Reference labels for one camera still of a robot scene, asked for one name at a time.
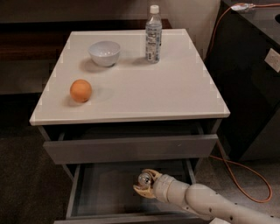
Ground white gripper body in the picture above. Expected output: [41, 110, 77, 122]
[153, 174, 180, 203]

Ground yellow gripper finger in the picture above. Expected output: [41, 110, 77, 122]
[133, 185, 156, 199]
[142, 169, 162, 182]

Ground grey drawer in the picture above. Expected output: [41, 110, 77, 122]
[44, 134, 218, 165]
[53, 160, 208, 224]

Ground red coke can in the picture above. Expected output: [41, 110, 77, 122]
[138, 172, 152, 187]

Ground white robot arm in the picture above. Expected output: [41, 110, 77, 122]
[133, 169, 280, 224]

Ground grey top drawer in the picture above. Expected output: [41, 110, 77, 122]
[44, 134, 218, 165]

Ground white-topped grey drawer cabinet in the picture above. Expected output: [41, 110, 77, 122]
[29, 28, 231, 224]

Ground orange fruit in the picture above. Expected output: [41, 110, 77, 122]
[70, 80, 92, 102]

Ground white bowl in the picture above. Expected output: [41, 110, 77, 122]
[88, 41, 121, 67]

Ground clear plastic water bottle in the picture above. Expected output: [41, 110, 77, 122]
[145, 5, 162, 64]

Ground white wall outlet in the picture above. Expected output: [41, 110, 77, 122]
[264, 48, 280, 73]

